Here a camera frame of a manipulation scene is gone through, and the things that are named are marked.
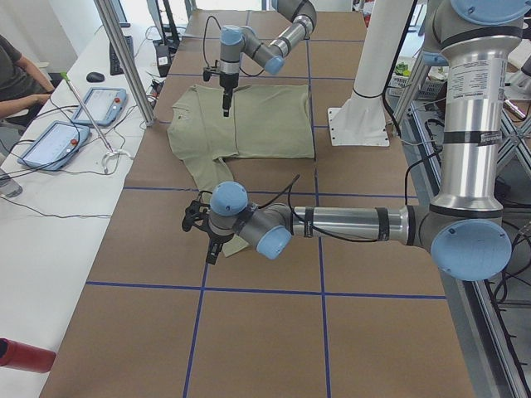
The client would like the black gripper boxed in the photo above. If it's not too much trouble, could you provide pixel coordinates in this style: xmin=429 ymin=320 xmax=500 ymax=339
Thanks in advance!
xmin=219 ymin=73 xmax=237 ymax=117
xmin=206 ymin=226 xmax=234 ymax=265

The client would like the olive green long-sleeve shirt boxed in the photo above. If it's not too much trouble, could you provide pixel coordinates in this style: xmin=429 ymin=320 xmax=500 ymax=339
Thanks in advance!
xmin=166 ymin=84 xmax=315 ymax=258

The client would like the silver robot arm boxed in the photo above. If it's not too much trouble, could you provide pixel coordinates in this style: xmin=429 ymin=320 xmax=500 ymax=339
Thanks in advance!
xmin=214 ymin=0 xmax=317 ymax=117
xmin=203 ymin=1 xmax=530 ymax=281

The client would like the black box with white label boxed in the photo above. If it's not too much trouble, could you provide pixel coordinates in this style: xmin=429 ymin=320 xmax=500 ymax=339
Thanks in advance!
xmin=155 ymin=44 xmax=172 ymax=77

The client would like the black keyboard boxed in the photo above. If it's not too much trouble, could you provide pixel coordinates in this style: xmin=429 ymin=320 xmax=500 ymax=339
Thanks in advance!
xmin=109 ymin=35 xmax=135 ymax=76

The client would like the black computer mouse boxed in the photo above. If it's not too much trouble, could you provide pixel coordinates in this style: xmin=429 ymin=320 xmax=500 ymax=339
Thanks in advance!
xmin=85 ymin=71 xmax=105 ymax=83

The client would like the metal rod with green tip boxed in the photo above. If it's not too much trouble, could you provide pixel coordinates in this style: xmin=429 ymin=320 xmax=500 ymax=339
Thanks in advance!
xmin=61 ymin=72 xmax=134 ymax=174

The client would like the near blue teach pendant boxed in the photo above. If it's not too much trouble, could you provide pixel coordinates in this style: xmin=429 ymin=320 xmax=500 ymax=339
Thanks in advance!
xmin=17 ymin=121 xmax=90 ymax=171

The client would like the white basket with green items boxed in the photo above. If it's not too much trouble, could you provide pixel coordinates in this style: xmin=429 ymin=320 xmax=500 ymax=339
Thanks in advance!
xmin=387 ymin=62 xmax=443 ymax=100

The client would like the seated person in dark shirt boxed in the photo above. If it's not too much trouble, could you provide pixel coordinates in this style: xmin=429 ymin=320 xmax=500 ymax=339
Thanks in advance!
xmin=1 ymin=36 xmax=55 ymax=127

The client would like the clear plastic bottle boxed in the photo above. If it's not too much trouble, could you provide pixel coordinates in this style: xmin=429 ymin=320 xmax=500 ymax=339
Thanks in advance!
xmin=0 ymin=174 xmax=23 ymax=198

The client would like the red cylinder bottle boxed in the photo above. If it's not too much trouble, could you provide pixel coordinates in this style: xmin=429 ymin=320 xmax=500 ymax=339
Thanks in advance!
xmin=1 ymin=338 xmax=56 ymax=373

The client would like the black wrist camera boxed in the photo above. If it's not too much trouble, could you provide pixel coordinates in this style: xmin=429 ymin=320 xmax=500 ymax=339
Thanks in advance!
xmin=182 ymin=200 xmax=209 ymax=232
xmin=202 ymin=60 xmax=220 ymax=82

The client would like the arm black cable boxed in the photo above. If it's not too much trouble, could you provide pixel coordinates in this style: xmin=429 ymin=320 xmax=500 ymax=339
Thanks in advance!
xmin=202 ymin=15 xmax=266 ymax=78
xmin=248 ymin=159 xmax=445 ymax=244

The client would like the aluminium frame post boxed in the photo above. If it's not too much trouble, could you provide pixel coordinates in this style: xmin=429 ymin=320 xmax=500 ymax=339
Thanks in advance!
xmin=94 ymin=0 xmax=155 ymax=127

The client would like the white camera mast with base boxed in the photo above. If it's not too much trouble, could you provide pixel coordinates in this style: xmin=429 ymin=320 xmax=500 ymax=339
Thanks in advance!
xmin=329 ymin=0 xmax=417 ymax=147

